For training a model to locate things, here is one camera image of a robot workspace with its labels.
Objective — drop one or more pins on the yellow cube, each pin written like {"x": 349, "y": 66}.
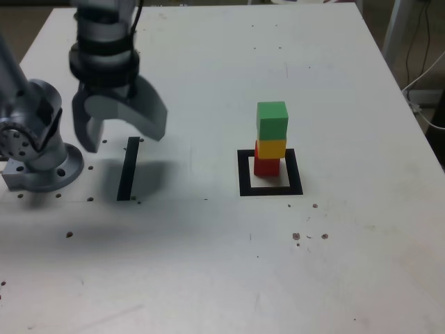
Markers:
{"x": 273, "y": 149}

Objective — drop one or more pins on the white frame post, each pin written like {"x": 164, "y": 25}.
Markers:
{"x": 398, "y": 21}

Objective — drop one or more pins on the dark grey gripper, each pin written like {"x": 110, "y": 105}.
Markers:
{"x": 111, "y": 93}

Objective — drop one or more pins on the black tape strip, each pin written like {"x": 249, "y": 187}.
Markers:
{"x": 127, "y": 170}

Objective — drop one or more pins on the green cube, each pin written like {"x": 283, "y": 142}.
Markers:
{"x": 273, "y": 121}

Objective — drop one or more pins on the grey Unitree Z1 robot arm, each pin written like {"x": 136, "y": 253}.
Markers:
{"x": 45, "y": 156}

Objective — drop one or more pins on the red cube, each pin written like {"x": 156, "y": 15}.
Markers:
{"x": 266, "y": 168}

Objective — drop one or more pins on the black tape square outline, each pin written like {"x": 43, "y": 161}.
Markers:
{"x": 271, "y": 191}

